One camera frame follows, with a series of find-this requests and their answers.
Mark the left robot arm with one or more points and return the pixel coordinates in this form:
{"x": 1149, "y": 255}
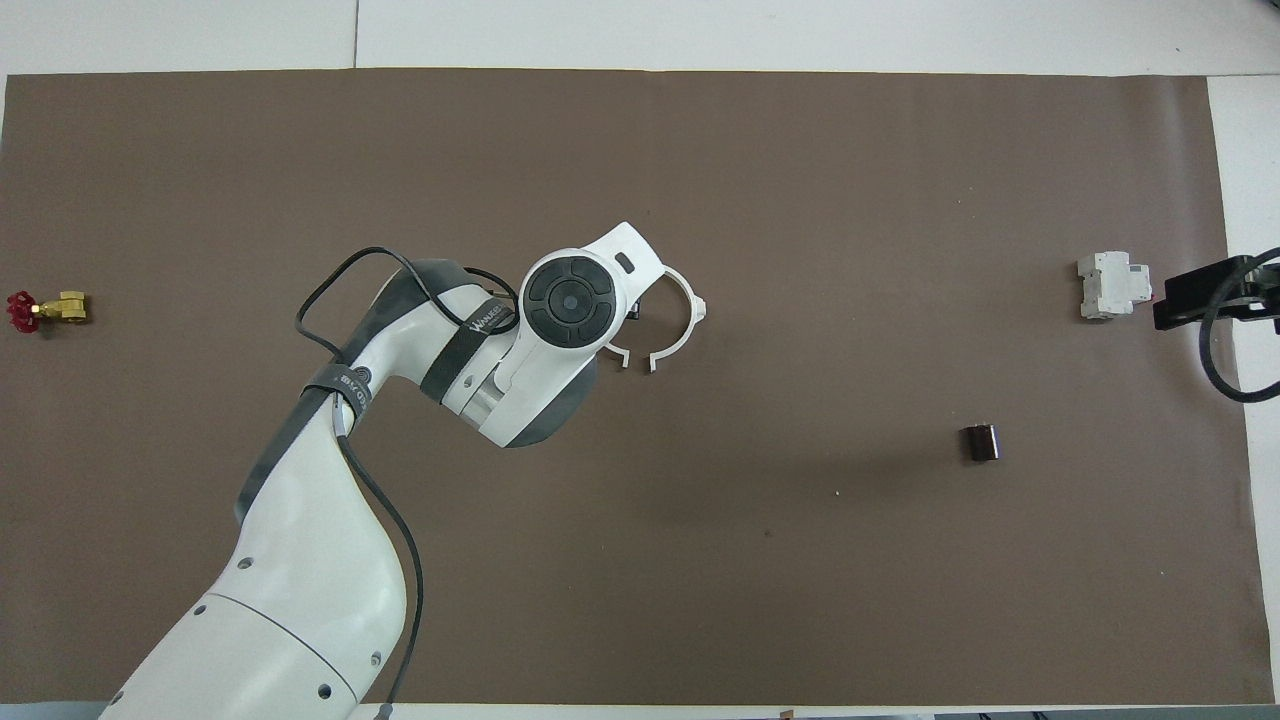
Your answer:
{"x": 300, "y": 560}

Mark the small dark brown block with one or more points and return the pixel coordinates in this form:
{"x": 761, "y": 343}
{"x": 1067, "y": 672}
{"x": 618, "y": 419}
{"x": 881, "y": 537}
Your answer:
{"x": 981, "y": 443}

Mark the white circuit breaker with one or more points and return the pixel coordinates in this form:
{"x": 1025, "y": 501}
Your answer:
{"x": 1108, "y": 285}

